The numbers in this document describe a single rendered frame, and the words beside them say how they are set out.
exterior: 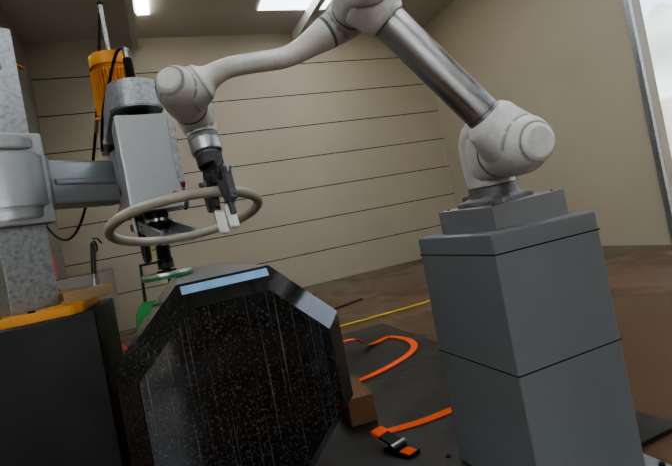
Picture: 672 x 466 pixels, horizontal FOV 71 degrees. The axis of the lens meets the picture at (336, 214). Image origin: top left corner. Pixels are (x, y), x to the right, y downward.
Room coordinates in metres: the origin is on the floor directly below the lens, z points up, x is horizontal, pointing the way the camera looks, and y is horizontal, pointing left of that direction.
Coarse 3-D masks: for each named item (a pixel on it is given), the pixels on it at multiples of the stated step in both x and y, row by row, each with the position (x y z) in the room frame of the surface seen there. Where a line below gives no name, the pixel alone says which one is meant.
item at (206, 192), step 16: (176, 192) 1.27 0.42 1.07; (192, 192) 1.28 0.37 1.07; (208, 192) 1.30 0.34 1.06; (240, 192) 1.37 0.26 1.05; (256, 192) 1.46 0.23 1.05; (128, 208) 1.27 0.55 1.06; (144, 208) 1.26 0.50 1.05; (256, 208) 1.57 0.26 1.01; (112, 224) 1.31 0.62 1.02; (112, 240) 1.43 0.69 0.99; (128, 240) 1.52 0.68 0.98; (144, 240) 1.59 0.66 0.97; (160, 240) 1.64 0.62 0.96; (176, 240) 1.68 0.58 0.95
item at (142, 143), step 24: (120, 120) 1.95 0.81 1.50; (144, 120) 1.99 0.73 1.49; (120, 144) 1.94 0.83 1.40; (144, 144) 1.99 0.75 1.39; (168, 144) 2.03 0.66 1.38; (120, 168) 2.02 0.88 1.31; (144, 168) 1.98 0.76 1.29; (168, 168) 2.02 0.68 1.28; (144, 192) 1.97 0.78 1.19; (168, 192) 2.01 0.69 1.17; (144, 216) 2.05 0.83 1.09
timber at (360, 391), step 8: (352, 376) 2.35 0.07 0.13; (352, 384) 2.24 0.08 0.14; (360, 384) 2.22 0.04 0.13; (360, 392) 2.12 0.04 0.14; (368, 392) 2.10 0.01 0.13; (352, 400) 2.06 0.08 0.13; (360, 400) 2.06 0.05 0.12; (368, 400) 2.07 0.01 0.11; (352, 408) 2.05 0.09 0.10; (360, 408) 2.06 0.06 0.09; (368, 408) 2.07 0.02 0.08; (352, 416) 2.05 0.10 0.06; (360, 416) 2.06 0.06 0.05; (368, 416) 2.07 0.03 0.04; (376, 416) 2.08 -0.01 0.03; (352, 424) 2.05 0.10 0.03; (360, 424) 2.06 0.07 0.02
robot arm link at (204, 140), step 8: (192, 136) 1.32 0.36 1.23; (200, 136) 1.32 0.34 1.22; (208, 136) 1.32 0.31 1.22; (216, 136) 1.35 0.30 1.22; (192, 144) 1.32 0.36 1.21; (200, 144) 1.31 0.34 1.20; (208, 144) 1.32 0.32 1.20; (216, 144) 1.33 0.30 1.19; (192, 152) 1.33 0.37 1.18; (200, 152) 1.33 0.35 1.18
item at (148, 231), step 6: (138, 222) 2.20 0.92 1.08; (174, 222) 1.99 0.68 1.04; (132, 228) 2.20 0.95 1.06; (138, 228) 2.22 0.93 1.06; (144, 228) 2.03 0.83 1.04; (150, 228) 1.85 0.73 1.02; (174, 228) 2.01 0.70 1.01; (180, 228) 1.89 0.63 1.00; (186, 228) 1.79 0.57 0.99; (192, 228) 1.71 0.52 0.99; (144, 234) 2.06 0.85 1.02; (150, 234) 1.88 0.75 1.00; (156, 234) 1.73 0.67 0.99; (162, 234) 1.66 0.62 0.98; (168, 234) 1.93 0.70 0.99; (186, 240) 1.70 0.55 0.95
